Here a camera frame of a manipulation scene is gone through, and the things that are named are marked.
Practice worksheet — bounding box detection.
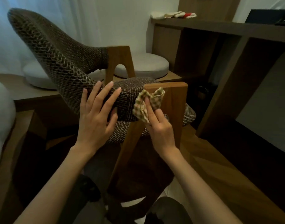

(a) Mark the dark wooden desk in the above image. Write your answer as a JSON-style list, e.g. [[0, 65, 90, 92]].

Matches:
[[151, 18, 285, 139]]

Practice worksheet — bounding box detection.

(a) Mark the white sheer curtain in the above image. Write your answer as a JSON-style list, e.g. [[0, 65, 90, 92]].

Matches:
[[0, 0, 91, 76]]

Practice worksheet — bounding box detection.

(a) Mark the low wooden platform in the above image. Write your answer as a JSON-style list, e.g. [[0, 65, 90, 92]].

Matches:
[[0, 70, 182, 112]]

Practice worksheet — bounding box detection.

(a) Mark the white bed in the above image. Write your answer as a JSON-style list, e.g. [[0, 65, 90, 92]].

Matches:
[[0, 78, 16, 178]]

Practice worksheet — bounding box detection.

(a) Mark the person's right forearm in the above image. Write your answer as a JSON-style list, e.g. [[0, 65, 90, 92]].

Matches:
[[158, 148, 243, 224]]

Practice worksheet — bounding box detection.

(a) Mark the person's left forearm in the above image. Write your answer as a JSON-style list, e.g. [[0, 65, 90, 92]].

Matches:
[[14, 145, 94, 224]]

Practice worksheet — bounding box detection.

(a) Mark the checkered cleaning cloth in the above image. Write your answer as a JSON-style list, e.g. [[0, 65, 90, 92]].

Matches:
[[132, 87, 166, 124]]

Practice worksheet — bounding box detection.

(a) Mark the person's right hand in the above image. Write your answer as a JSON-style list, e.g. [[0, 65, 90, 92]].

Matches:
[[144, 97, 178, 158]]

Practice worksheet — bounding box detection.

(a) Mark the white and red cloth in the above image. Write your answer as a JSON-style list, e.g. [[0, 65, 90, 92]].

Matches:
[[150, 11, 197, 19]]

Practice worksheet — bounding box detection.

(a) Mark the black flat folder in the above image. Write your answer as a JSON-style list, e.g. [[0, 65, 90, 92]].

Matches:
[[245, 9, 285, 27]]

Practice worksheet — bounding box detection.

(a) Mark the white round floor cushion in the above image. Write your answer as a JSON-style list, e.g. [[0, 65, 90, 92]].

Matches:
[[23, 60, 106, 90], [114, 52, 170, 80]]

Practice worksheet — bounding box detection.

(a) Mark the brown woven wooden armchair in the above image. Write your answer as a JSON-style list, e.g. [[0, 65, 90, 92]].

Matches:
[[7, 8, 196, 219]]

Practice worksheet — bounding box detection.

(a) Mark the person's left hand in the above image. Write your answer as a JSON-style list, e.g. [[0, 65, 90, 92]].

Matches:
[[74, 81, 122, 154]]

